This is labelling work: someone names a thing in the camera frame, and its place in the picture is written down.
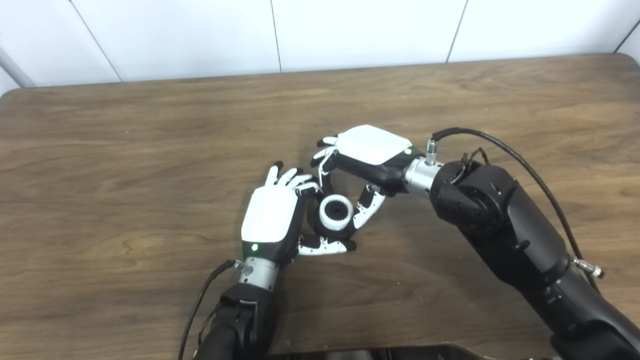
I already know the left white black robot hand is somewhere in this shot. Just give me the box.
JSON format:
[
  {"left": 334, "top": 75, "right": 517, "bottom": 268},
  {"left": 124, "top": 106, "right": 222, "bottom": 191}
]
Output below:
[{"left": 240, "top": 160, "right": 358, "bottom": 269}]

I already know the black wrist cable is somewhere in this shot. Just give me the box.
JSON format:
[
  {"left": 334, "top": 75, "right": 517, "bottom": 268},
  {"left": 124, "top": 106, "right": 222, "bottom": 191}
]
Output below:
[
  {"left": 424, "top": 127, "right": 602, "bottom": 292},
  {"left": 177, "top": 258, "right": 252, "bottom": 360}
]

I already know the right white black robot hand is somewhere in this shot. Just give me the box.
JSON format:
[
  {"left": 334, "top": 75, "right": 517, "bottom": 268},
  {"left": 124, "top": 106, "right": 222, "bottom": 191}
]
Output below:
[{"left": 309, "top": 124, "right": 426, "bottom": 230}]

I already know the grey wall corner strip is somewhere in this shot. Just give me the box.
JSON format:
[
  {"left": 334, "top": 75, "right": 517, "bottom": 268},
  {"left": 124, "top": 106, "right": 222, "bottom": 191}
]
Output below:
[{"left": 0, "top": 45, "right": 37, "bottom": 89}]

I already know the round black part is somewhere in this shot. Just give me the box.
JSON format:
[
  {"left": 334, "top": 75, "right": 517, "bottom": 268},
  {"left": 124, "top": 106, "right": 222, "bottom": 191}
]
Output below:
[{"left": 312, "top": 192, "right": 359, "bottom": 242}]

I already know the white ring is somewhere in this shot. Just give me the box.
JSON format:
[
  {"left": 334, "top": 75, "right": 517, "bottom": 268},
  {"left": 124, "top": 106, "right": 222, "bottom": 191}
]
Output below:
[{"left": 318, "top": 194, "right": 355, "bottom": 232}]

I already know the dark robot torso edge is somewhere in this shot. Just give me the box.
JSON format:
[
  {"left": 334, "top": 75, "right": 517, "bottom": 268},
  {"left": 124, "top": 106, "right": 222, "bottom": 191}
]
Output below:
[{"left": 265, "top": 342, "right": 506, "bottom": 360}]

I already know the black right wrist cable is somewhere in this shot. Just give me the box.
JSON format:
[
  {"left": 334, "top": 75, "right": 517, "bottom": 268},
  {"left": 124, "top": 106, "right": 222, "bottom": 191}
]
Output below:
[{"left": 424, "top": 127, "right": 602, "bottom": 292}]

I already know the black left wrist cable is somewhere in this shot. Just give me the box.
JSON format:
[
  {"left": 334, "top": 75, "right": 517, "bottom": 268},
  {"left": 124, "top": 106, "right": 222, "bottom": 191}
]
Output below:
[{"left": 177, "top": 258, "right": 252, "bottom": 360}]

